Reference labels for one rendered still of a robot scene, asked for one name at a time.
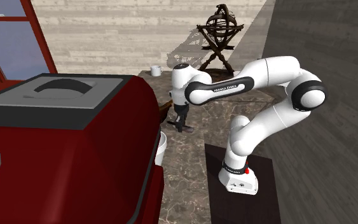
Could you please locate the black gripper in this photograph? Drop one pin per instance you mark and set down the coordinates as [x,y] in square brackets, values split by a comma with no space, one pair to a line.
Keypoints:
[181,110]

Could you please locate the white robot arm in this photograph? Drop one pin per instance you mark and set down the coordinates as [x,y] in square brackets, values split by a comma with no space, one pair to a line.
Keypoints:
[271,74]

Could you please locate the brown wooden object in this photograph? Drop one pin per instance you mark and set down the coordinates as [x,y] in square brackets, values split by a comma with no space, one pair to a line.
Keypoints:
[166,107]

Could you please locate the dark flat object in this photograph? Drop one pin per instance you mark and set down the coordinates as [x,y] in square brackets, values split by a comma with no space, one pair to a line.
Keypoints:
[189,128]

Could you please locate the white bowl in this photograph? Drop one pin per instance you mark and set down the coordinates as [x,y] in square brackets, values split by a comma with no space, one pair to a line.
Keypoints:
[160,149]

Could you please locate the white mug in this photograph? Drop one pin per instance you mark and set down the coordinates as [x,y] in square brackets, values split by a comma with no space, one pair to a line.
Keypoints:
[155,71]

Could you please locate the dark armillary sphere on stand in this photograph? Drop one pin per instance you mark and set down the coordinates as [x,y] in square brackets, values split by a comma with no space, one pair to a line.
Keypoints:
[220,28]

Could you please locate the dark robot stand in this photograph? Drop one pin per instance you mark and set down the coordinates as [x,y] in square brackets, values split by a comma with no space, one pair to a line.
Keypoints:
[243,208]

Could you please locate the large red appliance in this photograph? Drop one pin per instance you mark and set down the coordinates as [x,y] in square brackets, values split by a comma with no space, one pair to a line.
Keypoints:
[73,161]

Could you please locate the red framed window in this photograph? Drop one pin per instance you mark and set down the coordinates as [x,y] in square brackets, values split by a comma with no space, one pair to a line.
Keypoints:
[14,46]

